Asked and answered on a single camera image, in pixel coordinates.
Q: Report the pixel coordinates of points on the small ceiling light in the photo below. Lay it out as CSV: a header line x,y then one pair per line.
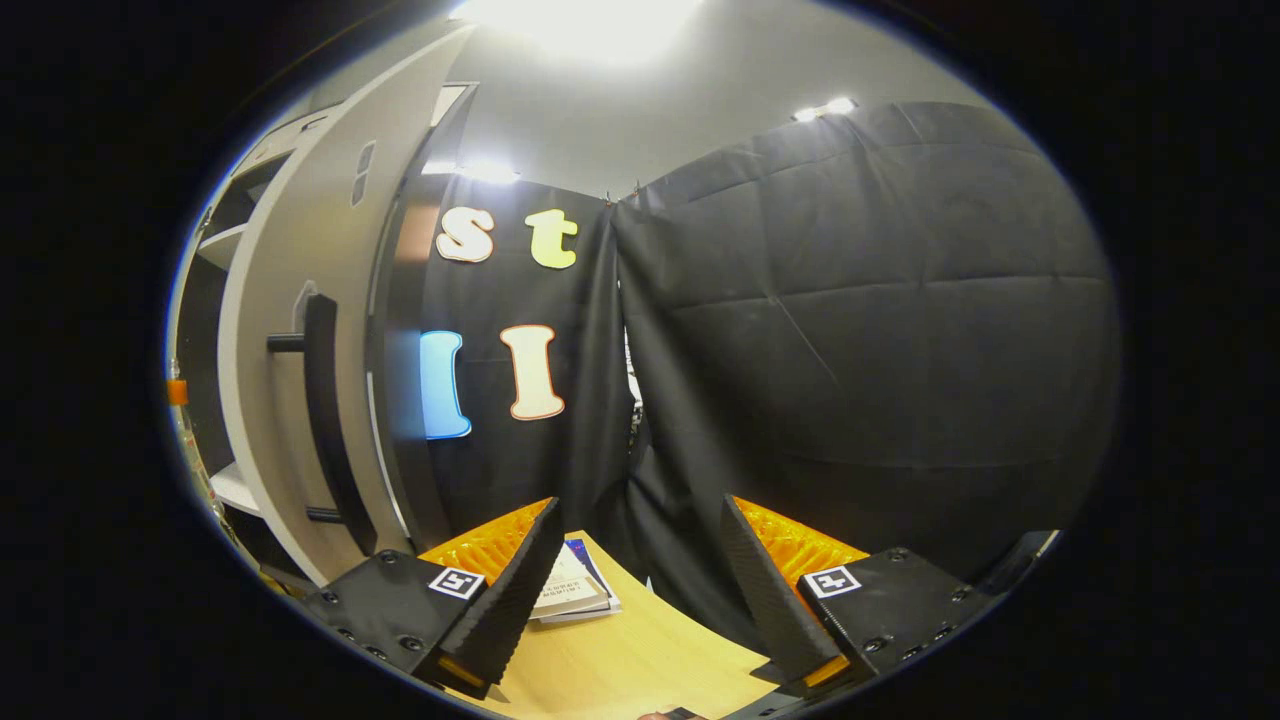
x,y
825,107

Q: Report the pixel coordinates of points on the large ceiling light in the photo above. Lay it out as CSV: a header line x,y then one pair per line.
x,y
580,25

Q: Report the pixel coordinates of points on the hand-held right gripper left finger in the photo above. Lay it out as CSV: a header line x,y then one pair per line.
x,y
510,600

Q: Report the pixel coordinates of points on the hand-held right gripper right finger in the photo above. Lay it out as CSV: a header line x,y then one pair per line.
x,y
765,590

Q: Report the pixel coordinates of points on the grey cabinet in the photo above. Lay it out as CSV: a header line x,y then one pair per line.
x,y
405,300

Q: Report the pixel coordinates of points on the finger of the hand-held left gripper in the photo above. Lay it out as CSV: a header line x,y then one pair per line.
x,y
177,392

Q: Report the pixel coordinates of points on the blue booklet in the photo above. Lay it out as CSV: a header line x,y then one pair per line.
x,y
603,580

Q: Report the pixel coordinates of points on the grey cabinet door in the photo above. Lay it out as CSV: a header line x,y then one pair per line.
x,y
330,230

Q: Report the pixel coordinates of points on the black backdrop cloth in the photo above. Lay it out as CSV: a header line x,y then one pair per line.
x,y
850,350

